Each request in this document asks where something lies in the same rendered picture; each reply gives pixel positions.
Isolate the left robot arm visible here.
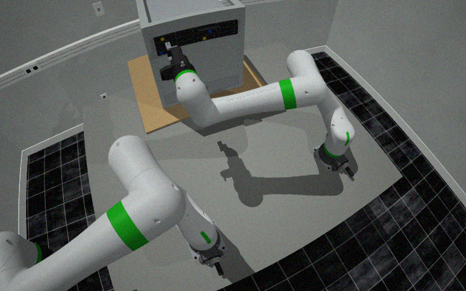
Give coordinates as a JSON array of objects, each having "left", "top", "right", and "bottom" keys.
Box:
[{"left": 0, "top": 135, "right": 224, "bottom": 291}]

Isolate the flat tan wooden board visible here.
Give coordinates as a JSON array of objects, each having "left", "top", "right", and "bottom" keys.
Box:
[{"left": 127, "top": 55, "right": 266, "bottom": 134}]

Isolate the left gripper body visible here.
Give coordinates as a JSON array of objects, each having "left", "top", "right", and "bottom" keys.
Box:
[{"left": 36, "top": 243, "right": 62, "bottom": 261}]

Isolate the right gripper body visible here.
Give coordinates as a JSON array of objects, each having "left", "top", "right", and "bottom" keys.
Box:
[{"left": 160, "top": 46, "right": 196, "bottom": 82}]

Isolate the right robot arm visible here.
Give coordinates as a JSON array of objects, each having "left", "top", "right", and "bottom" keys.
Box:
[{"left": 175, "top": 50, "right": 355, "bottom": 177}]

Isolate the grey metal rack frame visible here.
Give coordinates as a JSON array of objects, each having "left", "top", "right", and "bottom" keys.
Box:
[{"left": 136, "top": 0, "right": 246, "bottom": 109}]

